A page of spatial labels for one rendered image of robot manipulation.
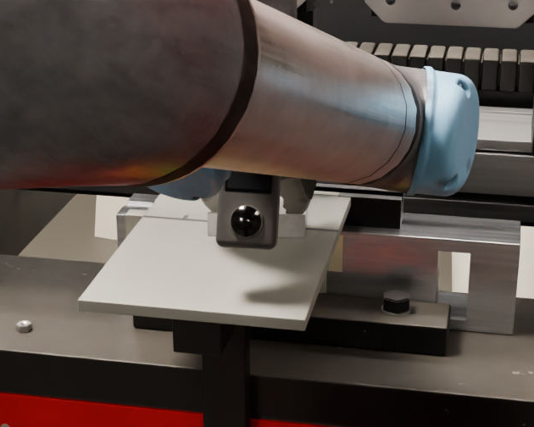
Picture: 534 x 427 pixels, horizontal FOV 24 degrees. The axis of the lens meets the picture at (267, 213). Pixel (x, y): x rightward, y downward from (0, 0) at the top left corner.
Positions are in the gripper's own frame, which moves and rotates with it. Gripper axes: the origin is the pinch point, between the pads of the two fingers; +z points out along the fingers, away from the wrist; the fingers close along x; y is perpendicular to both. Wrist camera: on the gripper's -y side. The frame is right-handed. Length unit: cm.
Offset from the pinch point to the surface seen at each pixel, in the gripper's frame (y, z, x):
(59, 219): 122, 235, 75
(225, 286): -10.2, -7.2, 1.8
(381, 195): 6.0, 6.4, -11.4
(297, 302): -12.2, -8.9, -4.0
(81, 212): 127, 239, 69
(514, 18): 13.7, -11.2, -21.7
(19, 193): 29, 49, 35
